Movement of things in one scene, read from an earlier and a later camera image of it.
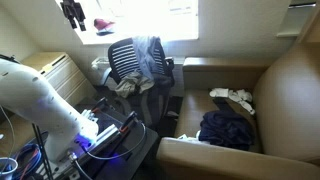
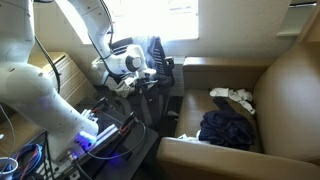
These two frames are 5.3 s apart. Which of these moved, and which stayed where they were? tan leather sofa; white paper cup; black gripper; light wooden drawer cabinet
Moved: black gripper
Stayed: light wooden drawer cabinet; tan leather sofa; white paper cup
